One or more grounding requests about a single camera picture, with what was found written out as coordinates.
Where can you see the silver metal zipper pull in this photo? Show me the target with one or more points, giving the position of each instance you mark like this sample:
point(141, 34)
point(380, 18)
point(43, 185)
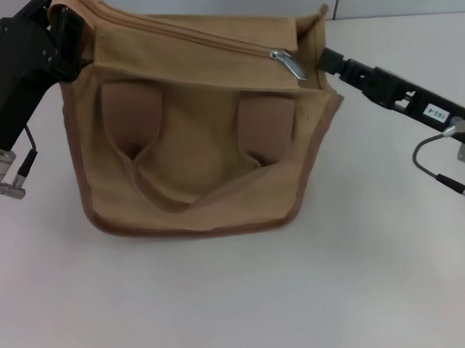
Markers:
point(291, 65)

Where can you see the khaki canvas food bag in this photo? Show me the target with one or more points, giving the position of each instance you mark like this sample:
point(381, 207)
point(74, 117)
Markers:
point(200, 144)

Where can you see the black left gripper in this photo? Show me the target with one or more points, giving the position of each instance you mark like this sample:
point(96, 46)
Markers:
point(17, 76)

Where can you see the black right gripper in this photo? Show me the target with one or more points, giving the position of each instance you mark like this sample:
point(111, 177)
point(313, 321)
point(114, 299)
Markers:
point(427, 101)

